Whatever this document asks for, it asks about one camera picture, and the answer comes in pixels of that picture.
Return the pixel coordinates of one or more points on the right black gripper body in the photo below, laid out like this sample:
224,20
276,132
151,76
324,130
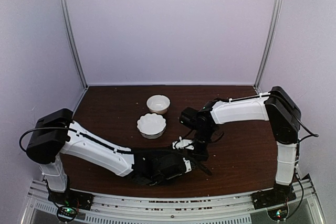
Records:
203,153

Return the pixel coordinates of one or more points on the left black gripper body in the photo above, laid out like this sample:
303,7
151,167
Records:
156,180

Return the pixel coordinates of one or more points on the black zippered tool case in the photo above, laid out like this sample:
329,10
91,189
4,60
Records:
202,166

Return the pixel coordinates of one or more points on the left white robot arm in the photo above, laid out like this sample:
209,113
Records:
57,133

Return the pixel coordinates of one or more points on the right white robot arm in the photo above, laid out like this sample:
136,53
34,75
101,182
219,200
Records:
275,106

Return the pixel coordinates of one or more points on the scalloped white bowl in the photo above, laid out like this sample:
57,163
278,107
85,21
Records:
151,125

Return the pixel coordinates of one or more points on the round white bowl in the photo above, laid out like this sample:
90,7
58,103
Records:
158,104

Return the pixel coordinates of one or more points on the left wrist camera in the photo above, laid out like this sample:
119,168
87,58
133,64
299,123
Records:
190,165

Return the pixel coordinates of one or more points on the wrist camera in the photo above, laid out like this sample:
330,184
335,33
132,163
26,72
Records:
182,144
190,165

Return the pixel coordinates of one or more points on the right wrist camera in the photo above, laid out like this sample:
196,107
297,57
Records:
182,144

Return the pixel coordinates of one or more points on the aluminium front rail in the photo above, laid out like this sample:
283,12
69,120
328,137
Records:
235,208

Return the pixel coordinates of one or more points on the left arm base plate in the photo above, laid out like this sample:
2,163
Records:
74,199

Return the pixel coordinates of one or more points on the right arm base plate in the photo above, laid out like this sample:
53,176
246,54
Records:
268,198

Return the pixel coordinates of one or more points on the right aluminium corner post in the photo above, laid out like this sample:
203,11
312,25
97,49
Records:
268,44

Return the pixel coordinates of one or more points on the aluminium corner post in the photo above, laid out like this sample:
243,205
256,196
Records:
268,44
72,43

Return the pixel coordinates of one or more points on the left aluminium corner post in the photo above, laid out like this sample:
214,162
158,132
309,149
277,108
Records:
72,43

